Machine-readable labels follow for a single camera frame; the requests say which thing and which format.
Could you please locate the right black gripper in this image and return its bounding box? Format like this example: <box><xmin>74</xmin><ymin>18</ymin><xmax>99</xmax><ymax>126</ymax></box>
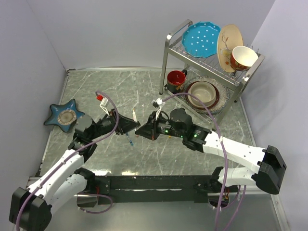
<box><xmin>136</xmin><ymin>111</ymin><xmax>185</xmax><ymax>141</ymax></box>

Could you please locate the beige bowl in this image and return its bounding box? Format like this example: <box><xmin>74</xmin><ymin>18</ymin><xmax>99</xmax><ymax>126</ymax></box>
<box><xmin>188</xmin><ymin>81</ymin><xmax>217</xmax><ymax>106</ymax></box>

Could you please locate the steel dish rack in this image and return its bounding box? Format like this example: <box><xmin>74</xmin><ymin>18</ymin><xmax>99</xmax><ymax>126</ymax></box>
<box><xmin>159</xmin><ymin>19</ymin><xmax>265</xmax><ymax>124</ymax></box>

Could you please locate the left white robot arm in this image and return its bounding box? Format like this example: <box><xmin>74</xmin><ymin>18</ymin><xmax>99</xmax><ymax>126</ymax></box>
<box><xmin>9</xmin><ymin>109</ymin><xmax>140</xmax><ymax>231</ymax></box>

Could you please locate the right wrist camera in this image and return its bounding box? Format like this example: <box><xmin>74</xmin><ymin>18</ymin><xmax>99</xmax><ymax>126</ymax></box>
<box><xmin>152</xmin><ymin>98</ymin><xmax>166</xmax><ymax>120</ymax></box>

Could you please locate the blue marker pen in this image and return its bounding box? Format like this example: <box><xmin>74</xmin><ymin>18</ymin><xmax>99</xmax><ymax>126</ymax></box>
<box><xmin>126</xmin><ymin>133</ymin><xmax>134</xmax><ymax>146</ymax></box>

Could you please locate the red white bowl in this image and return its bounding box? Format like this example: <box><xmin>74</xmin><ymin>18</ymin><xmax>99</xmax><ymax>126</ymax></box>
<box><xmin>230</xmin><ymin>46</ymin><xmax>258</xmax><ymax>71</ymax></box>

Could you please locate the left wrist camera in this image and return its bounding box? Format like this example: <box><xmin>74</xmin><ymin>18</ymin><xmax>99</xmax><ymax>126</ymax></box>
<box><xmin>96</xmin><ymin>94</ymin><xmax>109</xmax><ymax>115</ymax></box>

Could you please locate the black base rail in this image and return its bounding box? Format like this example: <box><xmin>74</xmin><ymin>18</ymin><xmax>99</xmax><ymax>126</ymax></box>
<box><xmin>76</xmin><ymin>174</ymin><xmax>231</xmax><ymax>209</ymax></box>

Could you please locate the red black mug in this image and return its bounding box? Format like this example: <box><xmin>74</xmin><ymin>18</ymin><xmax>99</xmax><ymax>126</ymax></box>
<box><xmin>167</xmin><ymin>69</ymin><xmax>187</xmax><ymax>94</ymax></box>

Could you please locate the white yellow marker pen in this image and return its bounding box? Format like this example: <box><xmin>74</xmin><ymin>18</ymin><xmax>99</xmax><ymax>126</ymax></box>
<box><xmin>132</xmin><ymin>109</ymin><xmax>138</xmax><ymax>122</ymax></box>

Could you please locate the blue polka-dot plate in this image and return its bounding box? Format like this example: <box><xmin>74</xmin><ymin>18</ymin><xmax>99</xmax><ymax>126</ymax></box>
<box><xmin>181</xmin><ymin>22</ymin><xmax>221</xmax><ymax>58</ymax></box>

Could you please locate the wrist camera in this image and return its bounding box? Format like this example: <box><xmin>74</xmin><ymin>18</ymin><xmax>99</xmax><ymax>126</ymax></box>
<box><xmin>96</xmin><ymin>94</ymin><xmax>109</xmax><ymax>115</ymax></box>
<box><xmin>152</xmin><ymin>98</ymin><xmax>166</xmax><ymax>120</ymax></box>

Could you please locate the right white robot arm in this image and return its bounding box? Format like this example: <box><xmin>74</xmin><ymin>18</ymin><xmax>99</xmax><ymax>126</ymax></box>
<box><xmin>135</xmin><ymin>108</ymin><xmax>287</xmax><ymax>195</ymax></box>

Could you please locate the dark red plate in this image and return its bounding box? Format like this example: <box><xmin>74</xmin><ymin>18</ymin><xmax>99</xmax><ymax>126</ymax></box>
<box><xmin>185</xmin><ymin>92</ymin><xmax>208</xmax><ymax>109</ymax></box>

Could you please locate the cream floral plate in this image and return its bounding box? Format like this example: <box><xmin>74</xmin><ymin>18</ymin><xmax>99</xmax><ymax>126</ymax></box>
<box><xmin>217</xmin><ymin>24</ymin><xmax>244</xmax><ymax>73</ymax></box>

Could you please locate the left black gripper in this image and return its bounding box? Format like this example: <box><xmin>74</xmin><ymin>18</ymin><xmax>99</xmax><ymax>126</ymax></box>
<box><xmin>89</xmin><ymin>108</ymin><xmax>141</xmax><ymax>140</ymax></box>

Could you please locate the blue star-shaped dish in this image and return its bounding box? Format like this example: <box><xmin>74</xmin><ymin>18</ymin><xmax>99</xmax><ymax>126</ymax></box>
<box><xmin>44</xmin><ymin>99</ymin><xmax>85</xmax><ymax>133</ymax></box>

